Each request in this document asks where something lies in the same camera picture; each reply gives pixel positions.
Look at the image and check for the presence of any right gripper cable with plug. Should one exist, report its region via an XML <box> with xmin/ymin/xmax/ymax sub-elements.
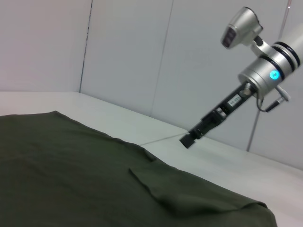
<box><xmin>256</xmin><ymin>84</ymin><xmax>291</xmax><ymax>114</ymax></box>

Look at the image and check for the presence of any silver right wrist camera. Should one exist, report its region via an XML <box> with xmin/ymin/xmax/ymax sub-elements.
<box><xmin>221</xmin><ymin>6</ymin><xmax>276</xmax><ymax>59</ymax></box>

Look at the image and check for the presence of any dark green t-shirt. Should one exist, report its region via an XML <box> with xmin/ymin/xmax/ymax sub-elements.
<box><xmin>0</xmin><ymin>110</ymin><xmax>278</xmax><ymax>227</ymax></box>

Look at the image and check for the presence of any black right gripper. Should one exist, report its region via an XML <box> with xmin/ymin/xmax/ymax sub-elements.
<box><xmin>179</xmin><ymin>81</ymin><xmax>258</xmax><ymax>149</ymax></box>

